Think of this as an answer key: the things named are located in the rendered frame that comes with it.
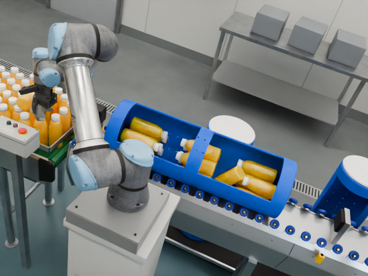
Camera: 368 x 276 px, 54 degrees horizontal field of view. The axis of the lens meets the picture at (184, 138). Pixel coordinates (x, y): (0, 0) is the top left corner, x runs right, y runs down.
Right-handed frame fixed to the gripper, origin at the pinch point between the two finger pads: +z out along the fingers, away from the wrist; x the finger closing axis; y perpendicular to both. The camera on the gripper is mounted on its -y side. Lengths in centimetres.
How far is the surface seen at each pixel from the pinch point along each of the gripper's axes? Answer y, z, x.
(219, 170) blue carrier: 90, 10, 22
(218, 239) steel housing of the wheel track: 102, 39, 4
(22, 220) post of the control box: -1, 61, -17
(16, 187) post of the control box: -2.1, 34.7, -17.6
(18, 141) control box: 4.0, -0.2, -20.8
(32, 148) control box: 7.4, 5.2, -16.4
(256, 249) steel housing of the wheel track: 121, 32, 1
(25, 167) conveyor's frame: -2.7, 28.2, -9.5
